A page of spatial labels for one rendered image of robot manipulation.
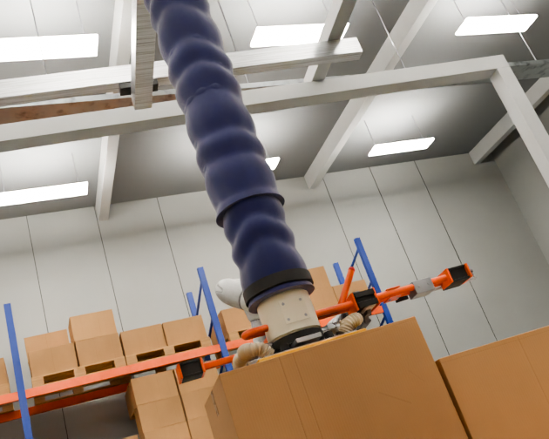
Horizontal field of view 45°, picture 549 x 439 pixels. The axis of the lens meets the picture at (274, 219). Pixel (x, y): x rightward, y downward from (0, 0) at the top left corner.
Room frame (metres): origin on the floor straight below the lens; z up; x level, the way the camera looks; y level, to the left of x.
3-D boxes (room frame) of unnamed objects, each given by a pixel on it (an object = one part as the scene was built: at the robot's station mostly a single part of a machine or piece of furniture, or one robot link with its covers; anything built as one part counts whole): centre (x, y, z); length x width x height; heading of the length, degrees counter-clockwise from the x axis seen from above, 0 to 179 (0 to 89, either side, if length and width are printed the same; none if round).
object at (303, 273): (2.03, 0.06, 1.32); 0.23 x 0.23 x 0.04
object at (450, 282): (2.21, -0.51, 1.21); 0.08 x 0.07 x 0.05; 109
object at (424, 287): (2.17, -0.38, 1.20); 0.07 x 0.07 x 0.04; 19
